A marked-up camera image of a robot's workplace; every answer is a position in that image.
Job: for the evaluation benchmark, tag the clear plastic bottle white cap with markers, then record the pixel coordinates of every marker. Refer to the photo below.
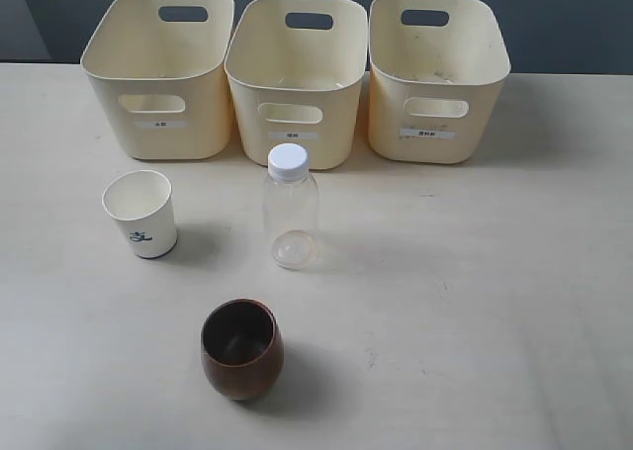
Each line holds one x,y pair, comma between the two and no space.
290,207

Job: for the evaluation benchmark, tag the brown wooden cup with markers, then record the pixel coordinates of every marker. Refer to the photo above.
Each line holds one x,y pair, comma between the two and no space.
242,349

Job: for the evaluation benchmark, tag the white paper cup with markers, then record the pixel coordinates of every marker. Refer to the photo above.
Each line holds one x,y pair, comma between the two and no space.
140,204

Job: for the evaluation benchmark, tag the middle cream plastic bin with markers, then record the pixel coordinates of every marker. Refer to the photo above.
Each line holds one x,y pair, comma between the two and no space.
295,70

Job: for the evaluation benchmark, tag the cream plastic bin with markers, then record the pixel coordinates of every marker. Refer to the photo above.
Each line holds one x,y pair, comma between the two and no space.
436,70
157,70
295,70

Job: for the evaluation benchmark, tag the right cream plastic bin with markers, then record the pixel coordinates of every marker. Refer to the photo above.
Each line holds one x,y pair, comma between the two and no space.
436,70

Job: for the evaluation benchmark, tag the left cream plastic bin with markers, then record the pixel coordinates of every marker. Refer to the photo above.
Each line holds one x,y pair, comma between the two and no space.
157,70

